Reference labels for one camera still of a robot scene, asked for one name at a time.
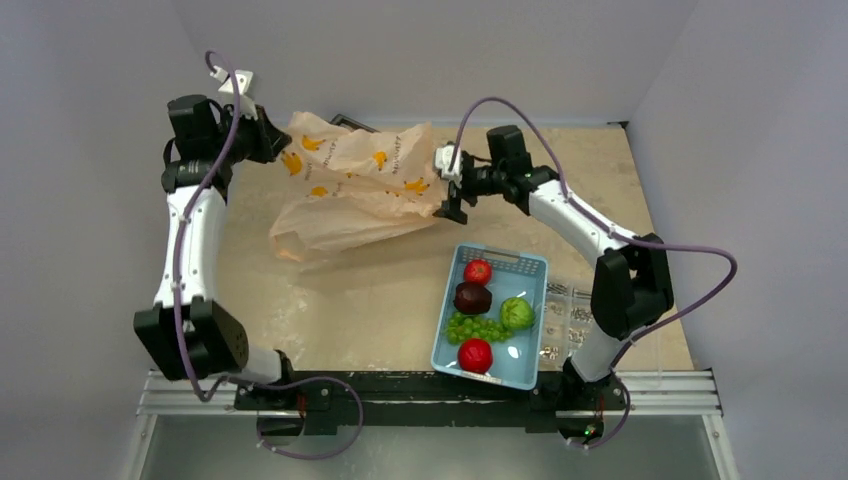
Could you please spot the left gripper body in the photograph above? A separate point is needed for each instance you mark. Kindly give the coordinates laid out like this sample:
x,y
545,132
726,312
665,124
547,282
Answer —
x,y
248,139

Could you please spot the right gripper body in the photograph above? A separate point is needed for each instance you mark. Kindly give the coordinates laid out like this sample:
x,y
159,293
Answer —
x,y
454,196

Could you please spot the orange banana print plastic bag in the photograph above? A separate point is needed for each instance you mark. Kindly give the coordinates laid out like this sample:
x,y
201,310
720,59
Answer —
x,y
347,188

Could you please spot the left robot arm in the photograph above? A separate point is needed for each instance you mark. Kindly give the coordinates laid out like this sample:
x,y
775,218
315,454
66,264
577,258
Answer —
x,y
186,332

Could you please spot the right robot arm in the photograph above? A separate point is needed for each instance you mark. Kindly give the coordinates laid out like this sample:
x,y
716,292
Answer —
x,y
631,287

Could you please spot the small red fake apple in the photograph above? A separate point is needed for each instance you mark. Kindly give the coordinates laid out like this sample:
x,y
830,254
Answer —
x,y
478,271

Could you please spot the dark purple fake fruit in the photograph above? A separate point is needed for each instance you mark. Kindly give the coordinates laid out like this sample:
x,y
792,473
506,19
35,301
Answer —
x,y
472,298

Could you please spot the green fake grape bunch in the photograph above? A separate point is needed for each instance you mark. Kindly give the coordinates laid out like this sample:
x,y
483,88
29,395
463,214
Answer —
x,y
461,328

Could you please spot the green fake fruit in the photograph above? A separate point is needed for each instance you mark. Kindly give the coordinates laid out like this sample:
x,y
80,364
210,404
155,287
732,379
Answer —
x,y
516,313

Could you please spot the large red fake apple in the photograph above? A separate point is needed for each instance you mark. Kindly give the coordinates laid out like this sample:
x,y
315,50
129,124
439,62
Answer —
x,y
475,355

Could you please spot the clear plastic screw box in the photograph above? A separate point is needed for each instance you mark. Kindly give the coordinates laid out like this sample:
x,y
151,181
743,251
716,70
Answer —
x,y
570,330

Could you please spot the light blue plastic basket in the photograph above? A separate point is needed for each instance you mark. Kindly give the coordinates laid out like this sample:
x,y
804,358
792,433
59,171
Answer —
x,y
515,274

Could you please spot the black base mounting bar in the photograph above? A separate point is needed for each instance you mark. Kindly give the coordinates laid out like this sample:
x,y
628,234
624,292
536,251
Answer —
x,y
324,401

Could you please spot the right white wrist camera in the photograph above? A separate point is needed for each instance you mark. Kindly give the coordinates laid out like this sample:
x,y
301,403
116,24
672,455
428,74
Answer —
x,y
447,162

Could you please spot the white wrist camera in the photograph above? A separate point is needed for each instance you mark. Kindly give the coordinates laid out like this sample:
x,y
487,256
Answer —
x,y
447,162
239,90

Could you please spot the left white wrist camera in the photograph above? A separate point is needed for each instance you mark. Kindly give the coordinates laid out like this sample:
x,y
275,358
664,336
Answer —
x,y
239,90

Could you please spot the black metal crank handle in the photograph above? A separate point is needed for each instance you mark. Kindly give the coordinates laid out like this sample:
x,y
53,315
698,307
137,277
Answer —
x,y
349,123

